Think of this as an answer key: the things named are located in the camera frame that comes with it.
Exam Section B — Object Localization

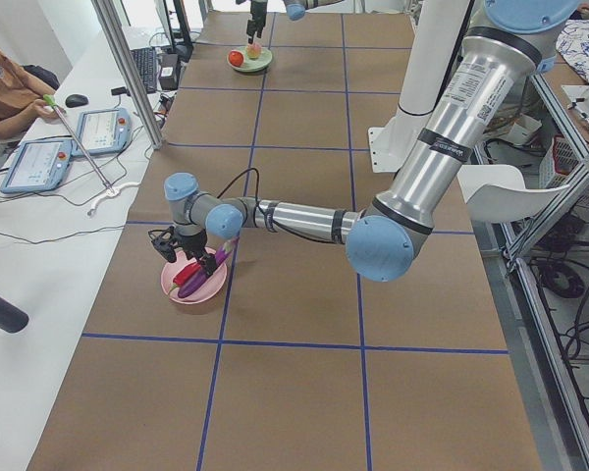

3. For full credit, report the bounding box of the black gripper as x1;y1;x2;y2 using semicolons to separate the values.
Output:
246;0;268;42
175;230;216;276

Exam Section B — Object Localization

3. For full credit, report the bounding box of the purple eggplant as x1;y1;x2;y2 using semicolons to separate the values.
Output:
177;236;240;298

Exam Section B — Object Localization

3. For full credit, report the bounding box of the red chili pepper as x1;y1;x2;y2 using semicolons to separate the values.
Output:
168;262;201;294

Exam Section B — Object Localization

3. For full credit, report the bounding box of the yellow pink peach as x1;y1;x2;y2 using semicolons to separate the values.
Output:
245;42;262;60

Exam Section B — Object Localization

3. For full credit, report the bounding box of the red orange pomegranate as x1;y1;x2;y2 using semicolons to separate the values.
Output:
228;50;244;68

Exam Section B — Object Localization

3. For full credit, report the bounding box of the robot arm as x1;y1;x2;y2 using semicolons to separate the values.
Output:
246;0;341;44
152;1;578;282

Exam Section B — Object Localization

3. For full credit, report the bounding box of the pink plate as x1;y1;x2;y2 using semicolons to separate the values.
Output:
160;251;228;304

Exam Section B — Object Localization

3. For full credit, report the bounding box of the green plate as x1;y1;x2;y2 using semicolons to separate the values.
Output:
226;48;273;74

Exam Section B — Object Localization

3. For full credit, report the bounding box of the black keyboard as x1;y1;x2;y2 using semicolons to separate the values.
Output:
130;47;158;94

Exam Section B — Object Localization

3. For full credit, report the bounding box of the blue teach pendant far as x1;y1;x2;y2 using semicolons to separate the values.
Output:
77;108;132;156

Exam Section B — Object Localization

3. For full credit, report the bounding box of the blue teach pendant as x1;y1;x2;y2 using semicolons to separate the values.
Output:
0;138;73;194
77;108;132;156

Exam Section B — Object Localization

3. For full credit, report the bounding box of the blue teach pendant near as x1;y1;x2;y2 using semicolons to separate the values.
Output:
0;138;73;194

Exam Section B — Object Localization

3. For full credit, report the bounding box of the black computer mouse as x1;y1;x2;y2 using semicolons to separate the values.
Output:
65;93;89;108

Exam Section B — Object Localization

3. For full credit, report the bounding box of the black water bottle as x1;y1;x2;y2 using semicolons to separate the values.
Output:
0;297;29;334

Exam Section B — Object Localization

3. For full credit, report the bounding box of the person in brown shirt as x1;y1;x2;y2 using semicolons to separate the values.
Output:
0;50;58;140

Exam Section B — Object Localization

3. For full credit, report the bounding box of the white chair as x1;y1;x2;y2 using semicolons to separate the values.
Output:
457;164;570;223

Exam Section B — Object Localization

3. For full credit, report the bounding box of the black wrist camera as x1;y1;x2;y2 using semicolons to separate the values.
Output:
147;226;177;263

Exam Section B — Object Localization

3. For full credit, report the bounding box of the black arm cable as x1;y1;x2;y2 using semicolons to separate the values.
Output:
220;167;364;244

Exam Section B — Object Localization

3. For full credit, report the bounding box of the aluminium frame post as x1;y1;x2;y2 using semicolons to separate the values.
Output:
91;0;163;150

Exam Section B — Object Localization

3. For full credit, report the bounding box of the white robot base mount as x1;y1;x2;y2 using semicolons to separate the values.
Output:
368;0;474;173

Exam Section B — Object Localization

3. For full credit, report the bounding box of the metal rod green handle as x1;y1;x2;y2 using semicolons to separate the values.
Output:
42;94;113;190

